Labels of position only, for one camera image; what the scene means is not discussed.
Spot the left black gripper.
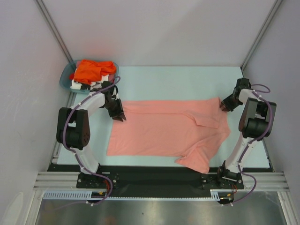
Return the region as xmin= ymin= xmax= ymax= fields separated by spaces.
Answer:
xmin=103 ymin=98 xmax=126 ymax=122

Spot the salmon pink t shirt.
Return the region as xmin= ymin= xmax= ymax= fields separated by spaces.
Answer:
xmin=107 ymin=97 xmax=230 ymax=173

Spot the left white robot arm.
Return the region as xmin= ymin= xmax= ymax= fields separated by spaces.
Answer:
xmin=56 ymin=91 xmax=126 ymax=188

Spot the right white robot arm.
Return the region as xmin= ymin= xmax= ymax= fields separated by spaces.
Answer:
xmin=216 ymin=88 xmax=277 ymax=188

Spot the red garment in basket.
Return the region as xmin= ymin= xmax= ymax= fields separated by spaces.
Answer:
xmin=102 ymin=74 xmax=115 ymax=83

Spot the white t shirt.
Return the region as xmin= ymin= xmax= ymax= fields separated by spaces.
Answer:
xmin=70 ymin=80 xmax=102 ymax=90

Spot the orange t shirt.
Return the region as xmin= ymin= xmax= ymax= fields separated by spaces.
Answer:
xmin=70 ymin=60 xmax=117 ymax=85

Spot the blue plastic laundry basket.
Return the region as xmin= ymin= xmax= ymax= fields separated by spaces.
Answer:
xmin=60 ymin=60 xmax=119 ymax=94

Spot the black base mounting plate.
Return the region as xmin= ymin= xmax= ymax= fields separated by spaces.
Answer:
xmin=46 ymin=164 xmax=274 ymax=199

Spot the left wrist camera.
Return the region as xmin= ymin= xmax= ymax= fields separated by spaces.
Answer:
xmin=101 ymin=81 xmax=119 ymax=98

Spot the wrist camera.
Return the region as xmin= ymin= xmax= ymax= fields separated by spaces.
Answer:
xmin=101 ymin=81 xmax=119 ymax=98
xmin=234 ymin=78 xmax=252 ymax=92

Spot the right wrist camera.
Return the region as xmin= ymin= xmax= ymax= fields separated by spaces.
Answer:
xmin=234 ymin=78 xmax=252 ymax=92

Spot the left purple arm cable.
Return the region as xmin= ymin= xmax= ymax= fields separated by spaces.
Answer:
xmin=53 ymin=76 xmax=121 ymax=209

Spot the blue slotted cable duct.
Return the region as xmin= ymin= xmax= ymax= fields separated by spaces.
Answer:
xmin=43 ymin=190 xmax=92 ymax=200

